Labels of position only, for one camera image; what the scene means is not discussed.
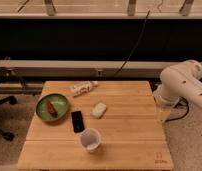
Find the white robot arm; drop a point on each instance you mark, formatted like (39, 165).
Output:
(180, 80)

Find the white sponge block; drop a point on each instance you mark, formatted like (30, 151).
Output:
(99, 110)

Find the black phone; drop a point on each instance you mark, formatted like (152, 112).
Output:
(77, 121)

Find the green plate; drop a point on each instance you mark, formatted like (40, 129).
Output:
(60, 103)

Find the brown food piece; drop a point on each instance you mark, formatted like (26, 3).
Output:
(51, 109)

